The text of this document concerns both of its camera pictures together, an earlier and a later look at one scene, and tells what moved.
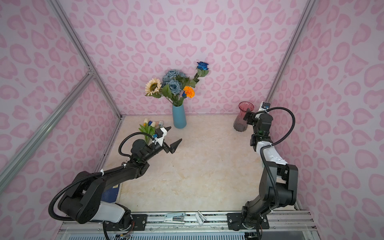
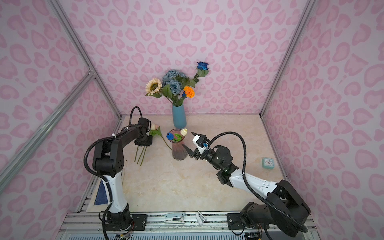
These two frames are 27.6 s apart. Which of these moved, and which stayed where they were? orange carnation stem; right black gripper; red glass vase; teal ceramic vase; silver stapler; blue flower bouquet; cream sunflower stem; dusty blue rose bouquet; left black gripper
Moved: right black gripper; red glass vase; left black gripper
Stayed: cream sunflower stem; orange carnation stem; blue flower bouquet; teal ceramic vase; silver stapler; dusty blue rose bouquet
